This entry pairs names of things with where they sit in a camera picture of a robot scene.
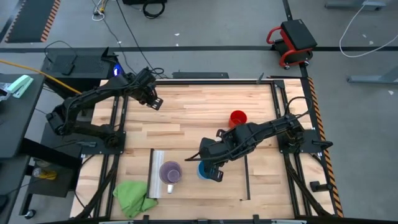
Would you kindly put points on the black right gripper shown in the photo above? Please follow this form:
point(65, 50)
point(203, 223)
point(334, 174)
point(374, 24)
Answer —
point(211, 149)

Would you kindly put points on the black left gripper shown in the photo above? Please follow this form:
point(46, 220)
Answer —
point(144, 84)

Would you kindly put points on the blue cup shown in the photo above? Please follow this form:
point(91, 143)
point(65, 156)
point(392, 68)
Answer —
point(201, 171)

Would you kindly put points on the red mug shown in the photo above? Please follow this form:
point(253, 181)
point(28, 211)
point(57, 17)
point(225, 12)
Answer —
point(237, 117)

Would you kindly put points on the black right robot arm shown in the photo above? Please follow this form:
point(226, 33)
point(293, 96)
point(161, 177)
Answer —
point(264, 130)

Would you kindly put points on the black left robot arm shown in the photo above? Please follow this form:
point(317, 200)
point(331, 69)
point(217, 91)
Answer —
point(90, 96)

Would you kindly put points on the black computer tower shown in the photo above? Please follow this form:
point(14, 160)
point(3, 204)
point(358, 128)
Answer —
point(84, 67)

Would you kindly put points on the green cloth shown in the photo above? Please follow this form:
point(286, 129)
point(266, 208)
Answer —
point(132, 196)

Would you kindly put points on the black phone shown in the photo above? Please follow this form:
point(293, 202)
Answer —
point(69, 65)

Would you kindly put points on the black box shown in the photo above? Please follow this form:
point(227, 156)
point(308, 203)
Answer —
point(143, 2)

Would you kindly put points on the black clamp knob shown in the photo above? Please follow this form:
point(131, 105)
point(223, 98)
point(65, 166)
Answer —
point(317, 186)

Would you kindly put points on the black cart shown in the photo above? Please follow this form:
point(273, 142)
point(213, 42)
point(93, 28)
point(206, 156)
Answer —
point(59, 174)

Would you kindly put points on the orange black hazard tape strip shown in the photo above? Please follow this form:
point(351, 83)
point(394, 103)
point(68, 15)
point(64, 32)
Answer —
point(335, 186)

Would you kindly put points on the yellow item on cart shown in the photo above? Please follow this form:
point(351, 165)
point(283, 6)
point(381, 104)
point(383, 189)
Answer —
point(46, 175)

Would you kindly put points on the mint green stapler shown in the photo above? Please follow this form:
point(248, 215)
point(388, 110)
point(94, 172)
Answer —
point(20, 85)

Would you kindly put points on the black side desk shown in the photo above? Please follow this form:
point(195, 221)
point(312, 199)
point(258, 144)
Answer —
point(15, 124)

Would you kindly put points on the black mat with orange stripes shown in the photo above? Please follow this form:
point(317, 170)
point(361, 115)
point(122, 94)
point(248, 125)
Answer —
point(31, 18)

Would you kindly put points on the red and black rolling stool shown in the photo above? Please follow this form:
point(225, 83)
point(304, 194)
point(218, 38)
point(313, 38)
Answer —
point(297, 34)

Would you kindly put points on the grey metal table leg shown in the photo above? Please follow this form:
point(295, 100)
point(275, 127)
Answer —
point(348, 4)

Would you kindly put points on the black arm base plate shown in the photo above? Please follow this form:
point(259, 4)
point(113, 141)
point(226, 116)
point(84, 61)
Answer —
point(311, 140)
point(93, 149)

